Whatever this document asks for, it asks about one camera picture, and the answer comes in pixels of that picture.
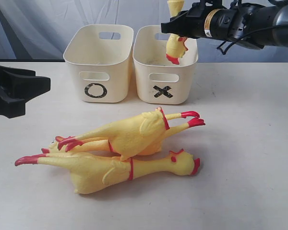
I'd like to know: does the yellow rubber chicken front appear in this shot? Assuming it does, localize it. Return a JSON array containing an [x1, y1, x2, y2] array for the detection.
[[14, 149, 201, 195]]

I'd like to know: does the cream bin marked X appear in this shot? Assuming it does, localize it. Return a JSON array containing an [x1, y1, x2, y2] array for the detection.
[[133, 25, 198, 104]]

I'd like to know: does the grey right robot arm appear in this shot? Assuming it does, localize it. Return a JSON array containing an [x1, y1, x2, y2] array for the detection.
[[161, 0, 288, 54]]

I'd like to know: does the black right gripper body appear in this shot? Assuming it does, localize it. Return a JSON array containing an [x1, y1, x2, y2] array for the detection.
[[187, 0, 252, 40]]

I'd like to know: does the yellow chicken body headless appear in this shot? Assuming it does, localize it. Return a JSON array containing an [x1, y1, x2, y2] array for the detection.
[[58, 107, 170, 161]]

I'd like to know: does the white backdrop curtain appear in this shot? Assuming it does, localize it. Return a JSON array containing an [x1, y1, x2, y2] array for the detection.
[[0, 0, 288, 63]]

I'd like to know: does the yellow rubber chicken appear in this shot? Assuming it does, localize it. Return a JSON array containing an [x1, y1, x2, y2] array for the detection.
[[41, 111, 205, 156], [14, 149, 201, 195]]

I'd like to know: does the cream bin marked O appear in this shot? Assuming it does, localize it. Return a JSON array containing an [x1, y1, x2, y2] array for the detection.
[[63, 24, 134, 103]]

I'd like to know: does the yellow rubber chicken middle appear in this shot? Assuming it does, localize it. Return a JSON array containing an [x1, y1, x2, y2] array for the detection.
[[41, 111, 205, 156]]

